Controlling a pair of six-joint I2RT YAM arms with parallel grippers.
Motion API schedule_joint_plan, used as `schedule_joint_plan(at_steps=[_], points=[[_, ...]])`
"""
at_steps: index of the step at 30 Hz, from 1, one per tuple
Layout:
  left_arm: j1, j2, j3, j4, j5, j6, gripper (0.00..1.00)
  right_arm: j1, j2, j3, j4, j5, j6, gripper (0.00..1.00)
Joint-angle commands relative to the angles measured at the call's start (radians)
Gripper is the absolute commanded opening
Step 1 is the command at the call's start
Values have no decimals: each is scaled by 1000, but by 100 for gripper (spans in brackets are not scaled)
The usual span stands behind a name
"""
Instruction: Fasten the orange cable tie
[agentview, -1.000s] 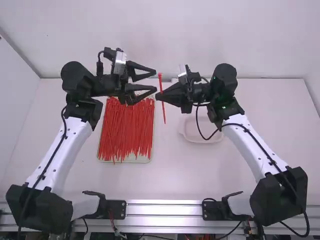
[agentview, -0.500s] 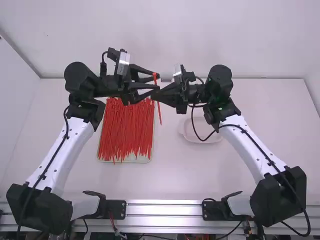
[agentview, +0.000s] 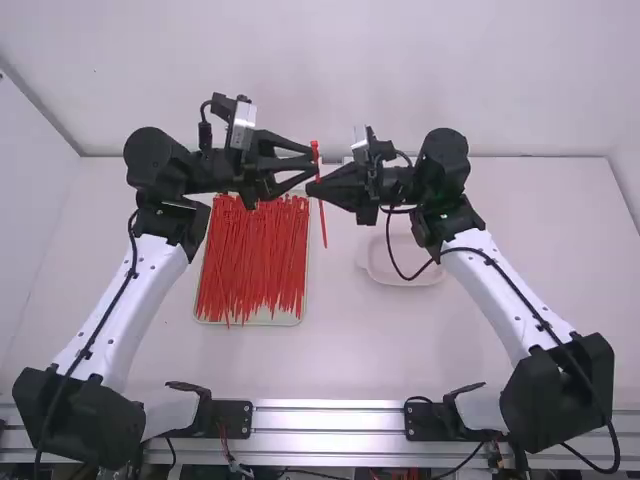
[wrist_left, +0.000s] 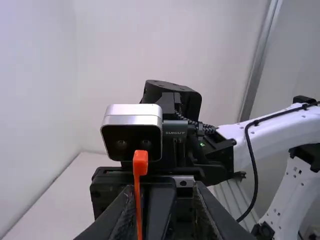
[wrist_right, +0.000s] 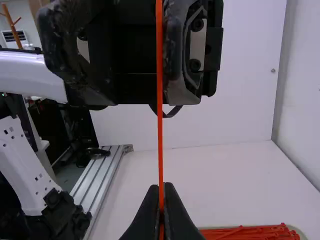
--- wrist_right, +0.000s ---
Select black cable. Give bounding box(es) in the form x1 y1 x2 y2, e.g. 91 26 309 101
149 103 184 119

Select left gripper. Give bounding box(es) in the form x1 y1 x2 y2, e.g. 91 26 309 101
36 0 225 111

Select row of orange cable ties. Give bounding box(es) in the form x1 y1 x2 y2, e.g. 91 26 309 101
199 221 301 240

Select orange cable tie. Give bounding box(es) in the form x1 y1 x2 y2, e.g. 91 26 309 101
155 0 166 240

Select silver rails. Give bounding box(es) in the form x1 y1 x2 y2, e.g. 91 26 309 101
69 144 135 240

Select white air conditioner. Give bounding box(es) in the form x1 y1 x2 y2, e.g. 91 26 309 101
1 29 28 49

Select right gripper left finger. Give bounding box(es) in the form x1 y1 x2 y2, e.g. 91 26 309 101
118 184 161 240

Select pale tray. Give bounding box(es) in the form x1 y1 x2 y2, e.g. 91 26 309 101
197 222 308 240

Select orange wooden coat rack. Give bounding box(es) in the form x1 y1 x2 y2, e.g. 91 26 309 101
0 4 24 50

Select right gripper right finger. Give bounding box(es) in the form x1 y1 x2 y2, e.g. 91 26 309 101
163 181 208 240

